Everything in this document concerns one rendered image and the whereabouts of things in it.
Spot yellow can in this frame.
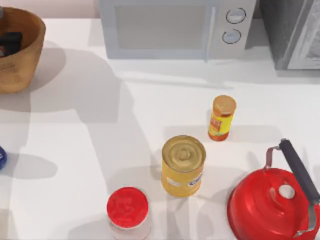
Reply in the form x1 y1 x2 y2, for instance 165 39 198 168
161 135 207 199

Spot orange and yellow bottle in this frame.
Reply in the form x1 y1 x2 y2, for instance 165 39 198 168
207 94 237 142

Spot pale microwave oven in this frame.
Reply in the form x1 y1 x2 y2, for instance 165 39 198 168
98 0 258 63

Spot red-lidded white jar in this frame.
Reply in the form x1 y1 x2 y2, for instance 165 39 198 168
106 186 152 240

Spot microwave knob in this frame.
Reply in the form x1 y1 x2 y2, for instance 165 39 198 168
225 7 247 25
221 28 242 45

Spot red kettle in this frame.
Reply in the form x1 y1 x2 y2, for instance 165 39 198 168
226 138 320 240

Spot wooden bowl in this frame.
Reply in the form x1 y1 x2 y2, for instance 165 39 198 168
0 6 47 95

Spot blue round object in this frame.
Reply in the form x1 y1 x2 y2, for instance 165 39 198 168
0 146 8 172

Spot black object in bowl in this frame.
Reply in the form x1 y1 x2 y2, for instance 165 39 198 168
0 32 23 58

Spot microwave door handle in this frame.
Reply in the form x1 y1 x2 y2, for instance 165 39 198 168
205 6 217 63

